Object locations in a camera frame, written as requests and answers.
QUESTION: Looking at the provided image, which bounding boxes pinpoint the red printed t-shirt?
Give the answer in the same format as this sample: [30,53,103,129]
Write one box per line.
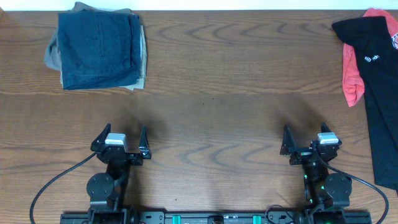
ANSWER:
[342,8,397,107]

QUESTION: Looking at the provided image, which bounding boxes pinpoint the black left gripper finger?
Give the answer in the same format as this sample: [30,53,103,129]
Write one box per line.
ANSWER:
[93,123,111,146]
[139,125,152,159]

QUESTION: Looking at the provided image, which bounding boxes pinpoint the folded navy blue trousers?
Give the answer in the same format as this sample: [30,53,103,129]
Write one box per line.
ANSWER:
[58,10,141,90]

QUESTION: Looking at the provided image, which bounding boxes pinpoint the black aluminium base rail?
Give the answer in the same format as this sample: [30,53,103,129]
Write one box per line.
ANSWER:
[60,210,372,224]

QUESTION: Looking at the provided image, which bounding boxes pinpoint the black t-shirt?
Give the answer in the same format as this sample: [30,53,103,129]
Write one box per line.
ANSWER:
[331,16,397,190]

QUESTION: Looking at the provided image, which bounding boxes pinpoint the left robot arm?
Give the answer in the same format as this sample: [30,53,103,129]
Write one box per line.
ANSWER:
[86,124,152,224]

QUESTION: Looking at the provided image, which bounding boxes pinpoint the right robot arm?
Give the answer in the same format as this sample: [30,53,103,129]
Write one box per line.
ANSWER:
[280,123,352,224]

